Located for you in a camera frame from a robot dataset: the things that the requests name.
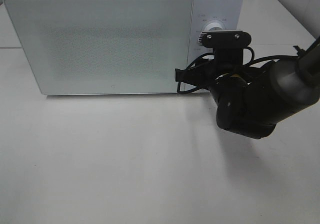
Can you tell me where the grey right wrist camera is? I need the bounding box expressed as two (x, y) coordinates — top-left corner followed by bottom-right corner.
(198, 31), (252, 66)

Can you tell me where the white microwave door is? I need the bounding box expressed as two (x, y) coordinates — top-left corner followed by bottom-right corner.
(5, 0), (192, 95)

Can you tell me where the white microwave oven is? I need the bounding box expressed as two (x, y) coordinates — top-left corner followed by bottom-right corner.
(3, 0), (243, 95)

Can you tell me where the white adjacent table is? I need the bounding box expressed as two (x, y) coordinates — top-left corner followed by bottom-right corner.
(238, 0), (315, 49)

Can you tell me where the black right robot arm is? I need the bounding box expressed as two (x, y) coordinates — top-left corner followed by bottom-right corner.
(175, 40), (320, 139)

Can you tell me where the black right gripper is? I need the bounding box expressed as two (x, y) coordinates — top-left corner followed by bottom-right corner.
(174, 56), (246, 101)

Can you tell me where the upper white power knob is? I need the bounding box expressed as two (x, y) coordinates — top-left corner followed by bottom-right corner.
(202, 20), (225, 32)

